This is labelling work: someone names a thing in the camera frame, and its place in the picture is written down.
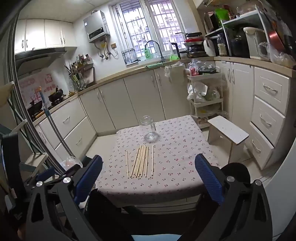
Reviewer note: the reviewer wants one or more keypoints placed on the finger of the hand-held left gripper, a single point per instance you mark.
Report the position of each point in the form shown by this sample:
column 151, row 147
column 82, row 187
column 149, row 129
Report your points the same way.
column 45, row 174

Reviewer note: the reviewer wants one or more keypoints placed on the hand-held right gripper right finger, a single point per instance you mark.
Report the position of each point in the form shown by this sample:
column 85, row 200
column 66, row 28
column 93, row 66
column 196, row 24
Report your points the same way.
column 208, row 178

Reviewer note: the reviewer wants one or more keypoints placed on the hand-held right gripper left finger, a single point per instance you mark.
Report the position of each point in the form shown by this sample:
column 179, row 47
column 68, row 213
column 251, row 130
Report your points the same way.
column 89, row 178

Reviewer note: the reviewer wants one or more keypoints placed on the pile of wooden chopsticks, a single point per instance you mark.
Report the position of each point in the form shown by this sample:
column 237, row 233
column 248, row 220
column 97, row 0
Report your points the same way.
column 139, row 162

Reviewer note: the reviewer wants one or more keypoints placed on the clear glass jar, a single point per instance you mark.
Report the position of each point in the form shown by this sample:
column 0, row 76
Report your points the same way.
column 150, row 137

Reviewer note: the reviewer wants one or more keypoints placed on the cherry print tablecloth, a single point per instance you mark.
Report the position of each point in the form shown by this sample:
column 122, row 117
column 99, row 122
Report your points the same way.
column 175, row 153

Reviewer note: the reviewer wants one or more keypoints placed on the small white stool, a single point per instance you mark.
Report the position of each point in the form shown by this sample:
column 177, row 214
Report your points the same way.
column 227, row 131

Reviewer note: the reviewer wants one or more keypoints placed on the black wok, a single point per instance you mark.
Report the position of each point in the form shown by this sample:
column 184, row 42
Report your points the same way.
column 35, row 109
column 56, row 96

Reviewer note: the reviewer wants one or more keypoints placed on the white trolley rack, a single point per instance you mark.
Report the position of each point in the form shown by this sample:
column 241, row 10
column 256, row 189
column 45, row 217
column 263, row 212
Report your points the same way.
column 204, row 104

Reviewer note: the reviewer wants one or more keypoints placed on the plastic bags in trolley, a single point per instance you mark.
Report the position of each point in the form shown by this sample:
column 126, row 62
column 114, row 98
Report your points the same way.
column 201, row 92

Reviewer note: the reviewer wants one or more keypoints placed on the white lower kitchen cabinets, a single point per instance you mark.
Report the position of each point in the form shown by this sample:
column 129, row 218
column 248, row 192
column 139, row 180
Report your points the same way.
column 138, row 97

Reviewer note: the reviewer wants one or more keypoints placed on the white drawer cabinet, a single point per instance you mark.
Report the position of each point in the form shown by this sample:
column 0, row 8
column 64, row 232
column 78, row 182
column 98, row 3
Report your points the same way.
column 266, row 99

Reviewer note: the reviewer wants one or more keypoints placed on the grey range hood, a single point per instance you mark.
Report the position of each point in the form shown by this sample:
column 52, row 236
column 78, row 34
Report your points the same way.
column 34, row 60

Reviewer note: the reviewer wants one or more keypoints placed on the green plastic basin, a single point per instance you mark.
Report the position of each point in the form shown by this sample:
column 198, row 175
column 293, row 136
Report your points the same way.
column 175, row 58

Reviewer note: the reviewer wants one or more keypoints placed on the clear glass container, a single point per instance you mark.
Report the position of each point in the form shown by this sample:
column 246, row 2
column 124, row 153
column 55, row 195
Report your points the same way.
column 128, row 57

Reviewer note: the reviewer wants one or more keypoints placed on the white jug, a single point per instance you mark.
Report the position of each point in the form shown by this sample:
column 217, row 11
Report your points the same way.
column 208, row 47

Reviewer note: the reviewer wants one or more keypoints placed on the clear bottle with label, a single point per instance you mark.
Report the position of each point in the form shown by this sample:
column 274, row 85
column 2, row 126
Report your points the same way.
column 222, row 47

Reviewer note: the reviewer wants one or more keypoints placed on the white upper cabinets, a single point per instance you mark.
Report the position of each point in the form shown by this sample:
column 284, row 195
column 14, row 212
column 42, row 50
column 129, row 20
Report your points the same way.
column 44, row 33

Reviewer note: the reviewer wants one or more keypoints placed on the stack of pots and pans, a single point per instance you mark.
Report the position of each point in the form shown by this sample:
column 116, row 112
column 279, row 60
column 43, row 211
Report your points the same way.
column 194, row 45

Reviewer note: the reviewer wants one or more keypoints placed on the green hanging tag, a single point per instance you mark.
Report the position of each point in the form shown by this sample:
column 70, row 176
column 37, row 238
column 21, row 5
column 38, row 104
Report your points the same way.
column 149, row 54

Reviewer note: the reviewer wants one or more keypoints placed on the black kitchen appliance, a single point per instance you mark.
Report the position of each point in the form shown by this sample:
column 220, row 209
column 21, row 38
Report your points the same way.
column 239, row 44

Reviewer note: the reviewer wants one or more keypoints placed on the black curved faucet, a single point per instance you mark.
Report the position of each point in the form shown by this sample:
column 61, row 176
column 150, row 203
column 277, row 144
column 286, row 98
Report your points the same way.
column 159, row 47

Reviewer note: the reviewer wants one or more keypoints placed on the crumpled clear plastic bag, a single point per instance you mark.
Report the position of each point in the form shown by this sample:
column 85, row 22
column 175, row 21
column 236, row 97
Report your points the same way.
column 279, row 56

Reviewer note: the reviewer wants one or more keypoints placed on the white electric water pot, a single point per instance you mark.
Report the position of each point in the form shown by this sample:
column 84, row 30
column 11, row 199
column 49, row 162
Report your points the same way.
column 254, row 44

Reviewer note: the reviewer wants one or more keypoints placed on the red frying pan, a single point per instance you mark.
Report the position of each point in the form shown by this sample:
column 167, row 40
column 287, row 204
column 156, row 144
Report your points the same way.
column 276, row 38

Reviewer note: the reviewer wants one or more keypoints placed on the white countertop shelf unit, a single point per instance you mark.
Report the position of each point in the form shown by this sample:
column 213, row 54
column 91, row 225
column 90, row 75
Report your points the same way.
column 240, row 20

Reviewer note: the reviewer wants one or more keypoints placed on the green box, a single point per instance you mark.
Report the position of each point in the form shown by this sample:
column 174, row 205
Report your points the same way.
column 220, row 15

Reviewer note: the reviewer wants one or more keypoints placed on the barred kitchen window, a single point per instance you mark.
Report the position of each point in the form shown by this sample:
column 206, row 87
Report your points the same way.
column 148, row 25

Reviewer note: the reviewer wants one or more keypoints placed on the dark metal folding frame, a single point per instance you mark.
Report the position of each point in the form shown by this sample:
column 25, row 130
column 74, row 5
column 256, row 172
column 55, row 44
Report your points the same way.
column 25, row 129

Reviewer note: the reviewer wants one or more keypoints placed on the pink wall stickers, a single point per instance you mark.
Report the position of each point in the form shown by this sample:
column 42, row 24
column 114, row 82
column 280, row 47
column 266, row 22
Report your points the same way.
column 34, row 89

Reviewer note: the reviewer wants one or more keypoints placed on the wall utensil rack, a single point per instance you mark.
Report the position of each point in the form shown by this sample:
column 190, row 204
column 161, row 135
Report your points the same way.
column 79, row 74

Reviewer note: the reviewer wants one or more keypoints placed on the grey wall water heater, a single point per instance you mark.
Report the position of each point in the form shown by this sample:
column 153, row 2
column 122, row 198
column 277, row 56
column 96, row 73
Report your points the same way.
column 96, row 25

